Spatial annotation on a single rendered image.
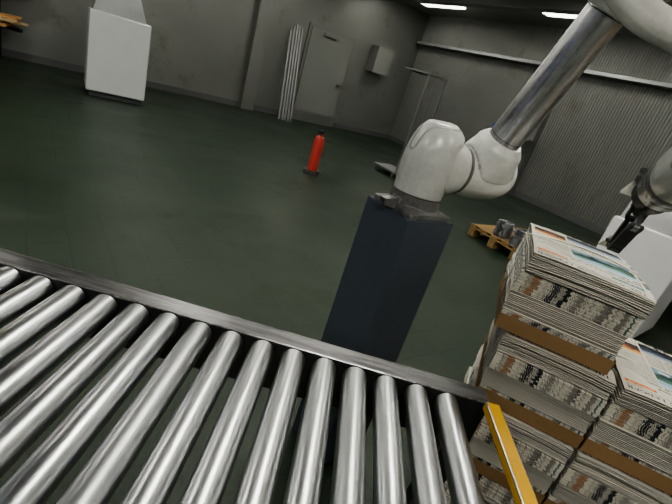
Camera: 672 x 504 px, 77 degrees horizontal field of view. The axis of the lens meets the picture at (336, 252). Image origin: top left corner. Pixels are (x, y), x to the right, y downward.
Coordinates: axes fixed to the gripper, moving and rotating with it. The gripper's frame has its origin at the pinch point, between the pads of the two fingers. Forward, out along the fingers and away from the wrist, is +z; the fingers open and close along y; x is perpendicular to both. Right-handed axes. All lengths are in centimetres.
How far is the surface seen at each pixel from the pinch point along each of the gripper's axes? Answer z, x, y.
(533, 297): 6.8, -8.7, 24.1
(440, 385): -15, -22, 52
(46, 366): -53, -78, 73
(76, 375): -53, -73, 72
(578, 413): 18, 14, 46
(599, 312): 5.6, 5.8, 21.5
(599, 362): 10.4, 11.4, 32.1
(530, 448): 25, 9, 61
